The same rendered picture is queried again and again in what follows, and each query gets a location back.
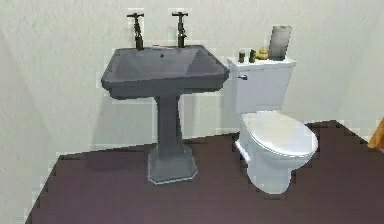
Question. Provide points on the white toilet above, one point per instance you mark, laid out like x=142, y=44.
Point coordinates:
x=266, y=140

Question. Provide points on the dark bronze tap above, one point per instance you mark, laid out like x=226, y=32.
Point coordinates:
x=180, y=30
x=138, y=32

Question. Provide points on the small dark green bottle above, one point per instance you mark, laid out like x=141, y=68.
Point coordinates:
x=241, y=56
x=252, y=56

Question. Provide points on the orange brown object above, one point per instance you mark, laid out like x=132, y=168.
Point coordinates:
x=378, y=136

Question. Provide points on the grey pedestal sink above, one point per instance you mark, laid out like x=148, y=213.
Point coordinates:
x=163, y=71

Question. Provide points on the yellow rubber duck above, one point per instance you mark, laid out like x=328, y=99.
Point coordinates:
x=262, y=53

